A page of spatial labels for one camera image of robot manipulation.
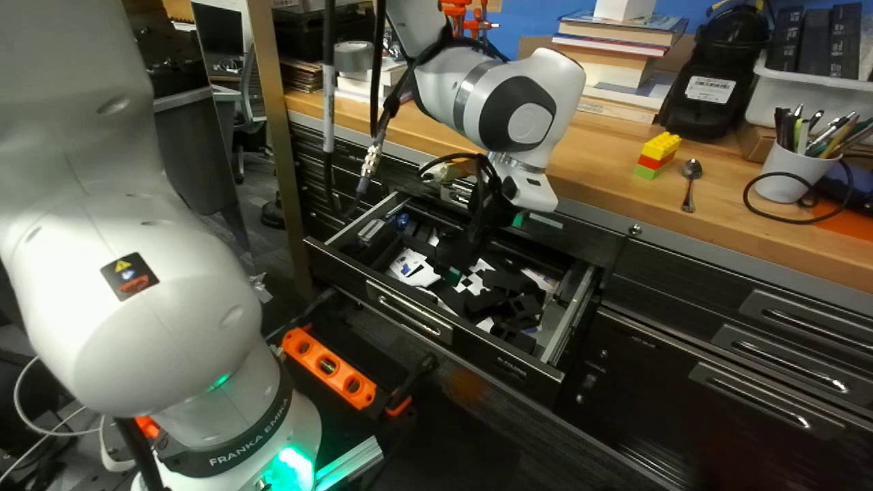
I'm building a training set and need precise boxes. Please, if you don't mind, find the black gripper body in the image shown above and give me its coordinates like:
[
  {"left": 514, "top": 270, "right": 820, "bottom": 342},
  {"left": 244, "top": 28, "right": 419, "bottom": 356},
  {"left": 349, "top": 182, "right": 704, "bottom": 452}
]
[{"left": 458, "top": 185, "right": 511, "bottom": 266}]

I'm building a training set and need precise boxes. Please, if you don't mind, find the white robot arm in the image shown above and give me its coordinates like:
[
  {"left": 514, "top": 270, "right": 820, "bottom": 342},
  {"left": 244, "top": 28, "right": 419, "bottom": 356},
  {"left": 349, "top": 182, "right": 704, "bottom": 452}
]
[{"left": 0, "top": 0, "right": 323, "bottom": 491}]

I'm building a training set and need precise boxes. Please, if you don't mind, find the open grey metal drawer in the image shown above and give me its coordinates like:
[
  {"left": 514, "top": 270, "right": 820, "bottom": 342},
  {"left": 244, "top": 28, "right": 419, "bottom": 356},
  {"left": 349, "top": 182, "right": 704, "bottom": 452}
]
[{"left": 305, "top": 193, "right": 623, "bottom": 403}]

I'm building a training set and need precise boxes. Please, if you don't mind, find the grey drawer cabinet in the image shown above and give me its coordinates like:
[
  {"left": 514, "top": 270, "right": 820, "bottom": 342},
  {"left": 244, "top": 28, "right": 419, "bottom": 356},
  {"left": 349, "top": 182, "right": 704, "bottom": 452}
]
[{"left": 292, "top": 122, "right": 873, "bottom": 491}]

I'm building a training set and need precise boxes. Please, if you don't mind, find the black and white marker board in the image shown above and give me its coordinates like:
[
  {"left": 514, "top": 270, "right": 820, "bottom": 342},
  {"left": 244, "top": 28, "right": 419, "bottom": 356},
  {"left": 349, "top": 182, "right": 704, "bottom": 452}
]
[{"left": 389, "top": 249, "right": 558, "bottom": 334}]

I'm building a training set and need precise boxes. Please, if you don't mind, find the colourful toy block stack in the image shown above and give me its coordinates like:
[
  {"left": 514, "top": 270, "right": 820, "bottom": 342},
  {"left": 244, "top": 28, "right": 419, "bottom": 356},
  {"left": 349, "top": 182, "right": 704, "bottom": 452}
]
[{"left": 633, "top": 132, "right": 682, "bottom": 180}]

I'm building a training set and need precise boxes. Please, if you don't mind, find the stack of books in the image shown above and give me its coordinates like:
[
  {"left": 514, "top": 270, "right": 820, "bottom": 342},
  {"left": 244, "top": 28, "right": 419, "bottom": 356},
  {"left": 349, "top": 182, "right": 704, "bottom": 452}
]
[{"left": 518, "top": 13, "right": 687, "bottom": 111}]

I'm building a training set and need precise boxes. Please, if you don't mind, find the metal spoon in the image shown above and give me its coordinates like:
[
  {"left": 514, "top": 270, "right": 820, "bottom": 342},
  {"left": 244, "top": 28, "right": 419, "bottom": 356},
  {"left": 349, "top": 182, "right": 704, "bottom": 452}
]
[{"left": 682, "top": 158, "right": 704, "bottom": 214}]

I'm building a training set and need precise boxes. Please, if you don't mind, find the black label printer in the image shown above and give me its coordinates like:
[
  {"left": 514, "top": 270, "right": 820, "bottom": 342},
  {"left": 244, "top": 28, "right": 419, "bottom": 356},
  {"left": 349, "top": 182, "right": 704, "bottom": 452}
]
[{"left": 657, "top": 4, "right": 771, "bottom": 140}]

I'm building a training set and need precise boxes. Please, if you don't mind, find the white pen cup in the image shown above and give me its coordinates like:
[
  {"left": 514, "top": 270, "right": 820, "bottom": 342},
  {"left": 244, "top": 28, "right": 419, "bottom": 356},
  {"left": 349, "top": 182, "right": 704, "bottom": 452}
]
[{"left": 754, "top": 107, "right": 861, "bottom": 206}]

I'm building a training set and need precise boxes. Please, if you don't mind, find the black cable loop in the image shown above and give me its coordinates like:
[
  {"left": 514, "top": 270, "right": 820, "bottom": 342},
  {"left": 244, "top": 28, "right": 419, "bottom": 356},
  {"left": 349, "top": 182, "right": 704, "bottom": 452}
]
[{"left": 739, "top": 158, "right": 858, "bottom": 227}]

